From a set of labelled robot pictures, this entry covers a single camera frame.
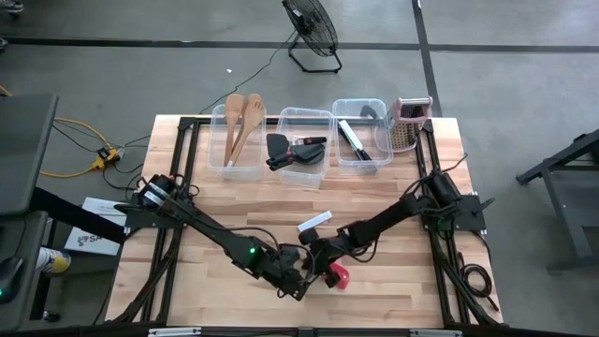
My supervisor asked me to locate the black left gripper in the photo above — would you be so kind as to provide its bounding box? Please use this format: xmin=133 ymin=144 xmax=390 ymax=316
xmin=278 ymin=250 xmax=341 ymax=300

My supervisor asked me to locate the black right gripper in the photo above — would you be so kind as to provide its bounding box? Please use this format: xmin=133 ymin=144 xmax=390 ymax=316
xmin=299 ymin=227 xmax=355 ymax=272

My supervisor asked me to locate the red silicone spatula wooden handle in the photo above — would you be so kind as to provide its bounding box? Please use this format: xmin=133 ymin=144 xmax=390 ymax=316
xmin=324 ymin=261 xmax=352 ymax=291

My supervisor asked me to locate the metal strip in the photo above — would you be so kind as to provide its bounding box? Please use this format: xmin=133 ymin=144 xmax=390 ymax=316
xmin=297 ymin=210 xmax=334 ymax=234

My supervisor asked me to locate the slotted wooden spoon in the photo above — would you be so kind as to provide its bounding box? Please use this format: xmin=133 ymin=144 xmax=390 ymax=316
xmin=227 ymin=93 xmax=268 ymax=169

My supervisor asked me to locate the clear plastic bin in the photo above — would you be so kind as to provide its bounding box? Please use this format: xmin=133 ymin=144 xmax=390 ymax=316
xmin=208 ymin=103 xmax=267 ymax=183
xmin=331 ymin=97 xmax=394 ymax=177
xmin=274 ymin=107 xmax=334 ymax=189

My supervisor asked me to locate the white paper with logo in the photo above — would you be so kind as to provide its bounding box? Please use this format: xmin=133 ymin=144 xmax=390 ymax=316
xmin=64 ymin=197 xmax=128 ymax=257

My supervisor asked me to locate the black floor fan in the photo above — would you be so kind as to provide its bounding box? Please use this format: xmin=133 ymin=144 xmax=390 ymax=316
xmin=281 ymin=0 xmax=343 ymax=75

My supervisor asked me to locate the yellow power plug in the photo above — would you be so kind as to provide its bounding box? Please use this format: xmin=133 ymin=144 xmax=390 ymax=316
xmin=91 ymin=146 xmax=122 ymax=172

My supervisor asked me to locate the black desk beam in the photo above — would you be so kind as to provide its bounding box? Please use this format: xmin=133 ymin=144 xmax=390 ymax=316
xmin=30 ymin=186 xmax=127 ymax=245

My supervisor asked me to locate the black metal stand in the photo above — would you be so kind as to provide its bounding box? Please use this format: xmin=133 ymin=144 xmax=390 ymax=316
xmin=517 ymin=128 xmax=599 ymax=273

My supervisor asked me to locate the yellow and white can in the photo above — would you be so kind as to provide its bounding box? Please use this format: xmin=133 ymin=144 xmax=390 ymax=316
xmin=36 ymin=246 xmax=73 ymax=275

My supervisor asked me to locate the dark grey desk panel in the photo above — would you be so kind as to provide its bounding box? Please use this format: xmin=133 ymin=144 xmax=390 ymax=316
xmin=0 ymin=93 xmax=60 ymax=216
xmin=0 ymin=210 xmax=49 ymax=333

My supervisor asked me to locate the black computer mouse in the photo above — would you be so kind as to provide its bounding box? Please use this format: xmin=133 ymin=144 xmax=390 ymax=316
xmin=0 ymin=256 xmax=24 ymax=305

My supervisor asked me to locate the silver hinge bracket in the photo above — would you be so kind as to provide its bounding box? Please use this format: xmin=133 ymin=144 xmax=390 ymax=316
xmin=410 ymin=329 xmax=463 ymax=337
xmin=148 ymin=327 xmax=202 ymax=337

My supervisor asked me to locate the coiled black cable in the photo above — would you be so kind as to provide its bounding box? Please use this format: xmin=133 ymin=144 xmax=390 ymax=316
xmin=457 ymin=251 xmax=501 ymax=314

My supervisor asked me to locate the pink-handled metal box grater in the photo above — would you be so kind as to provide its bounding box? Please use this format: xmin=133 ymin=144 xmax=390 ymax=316
xmin=383 ymin=96 xmax=434 ymax=154

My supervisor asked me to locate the black aluminium table frame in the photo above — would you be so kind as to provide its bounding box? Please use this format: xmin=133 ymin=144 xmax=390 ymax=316
xmin=105 ymin=114 xmax=504 ymax=336

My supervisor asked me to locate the black fan cord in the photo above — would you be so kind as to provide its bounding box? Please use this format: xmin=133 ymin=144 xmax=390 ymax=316
xmin=198 ymin=28 xmax=300 ymax=116

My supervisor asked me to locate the yellow extension cable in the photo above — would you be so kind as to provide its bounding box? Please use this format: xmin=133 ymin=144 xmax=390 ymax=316
xmin=0 ymin=83 xmax=124 ymax=180

